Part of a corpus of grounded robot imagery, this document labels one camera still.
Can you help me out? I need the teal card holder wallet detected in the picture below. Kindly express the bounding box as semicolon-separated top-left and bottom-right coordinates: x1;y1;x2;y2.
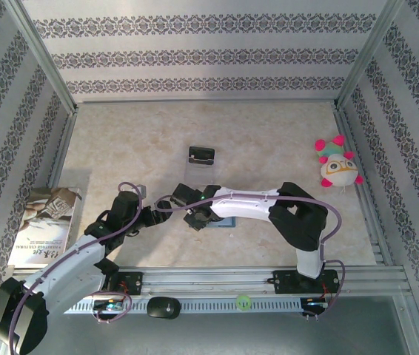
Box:
209;217;237;229

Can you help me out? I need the clear acrylic card stand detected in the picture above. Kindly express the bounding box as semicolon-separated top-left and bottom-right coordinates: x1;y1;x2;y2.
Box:
185;146;216;186

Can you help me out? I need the paperback book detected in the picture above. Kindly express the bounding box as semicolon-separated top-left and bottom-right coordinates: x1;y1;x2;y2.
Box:
8;186;84;269

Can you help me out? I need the black computer mouse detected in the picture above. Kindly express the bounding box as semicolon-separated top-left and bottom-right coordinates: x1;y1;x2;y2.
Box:
147;297;181;320

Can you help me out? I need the left circuit board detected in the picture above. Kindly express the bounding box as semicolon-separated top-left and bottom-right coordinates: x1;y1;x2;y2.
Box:
93;299;127;312

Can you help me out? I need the circuit board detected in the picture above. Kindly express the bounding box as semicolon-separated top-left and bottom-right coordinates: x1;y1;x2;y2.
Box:
304;297;329;310
93;299;127;312

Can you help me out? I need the grey metal sheet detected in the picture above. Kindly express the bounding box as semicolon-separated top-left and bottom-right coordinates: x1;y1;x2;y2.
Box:
0;295;419;355

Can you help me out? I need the right circuit board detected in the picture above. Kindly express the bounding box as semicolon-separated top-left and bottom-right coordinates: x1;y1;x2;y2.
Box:
304;297;329;310

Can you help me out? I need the plush toy with glasses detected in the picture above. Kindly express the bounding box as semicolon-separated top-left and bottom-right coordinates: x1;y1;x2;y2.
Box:
313;135;365;189

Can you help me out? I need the aluminium mounting rail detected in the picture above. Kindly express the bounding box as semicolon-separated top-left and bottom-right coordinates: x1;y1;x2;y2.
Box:
7;266;407;297

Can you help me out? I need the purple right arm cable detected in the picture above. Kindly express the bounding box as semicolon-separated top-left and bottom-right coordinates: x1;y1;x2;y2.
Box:
153;194;345;322

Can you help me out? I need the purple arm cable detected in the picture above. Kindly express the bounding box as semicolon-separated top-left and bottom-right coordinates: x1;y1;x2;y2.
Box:
153;194;345;322
7;180;144;355

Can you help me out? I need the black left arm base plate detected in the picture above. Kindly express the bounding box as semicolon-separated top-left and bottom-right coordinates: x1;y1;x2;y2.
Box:
101;271;144;297

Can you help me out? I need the white slotted cable duct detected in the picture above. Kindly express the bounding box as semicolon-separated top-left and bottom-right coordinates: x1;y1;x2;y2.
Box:
63;298;303;314

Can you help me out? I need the aluminium side rail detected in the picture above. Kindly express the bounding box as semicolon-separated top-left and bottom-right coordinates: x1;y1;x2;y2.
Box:
46;110;79;189
333;105;394;267

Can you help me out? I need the aluminium back rail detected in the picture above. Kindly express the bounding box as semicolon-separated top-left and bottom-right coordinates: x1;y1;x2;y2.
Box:
74;96;338;105

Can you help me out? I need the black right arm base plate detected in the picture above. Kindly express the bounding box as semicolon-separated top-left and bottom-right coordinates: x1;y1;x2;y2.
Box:
274;269;342;296

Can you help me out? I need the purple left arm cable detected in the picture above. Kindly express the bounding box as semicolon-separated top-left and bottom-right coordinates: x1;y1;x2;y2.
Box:
7;180;144;355

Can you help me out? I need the aluminium frame post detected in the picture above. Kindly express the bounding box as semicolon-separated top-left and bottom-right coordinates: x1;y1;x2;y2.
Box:
335;0;407;112
4;0;79;115

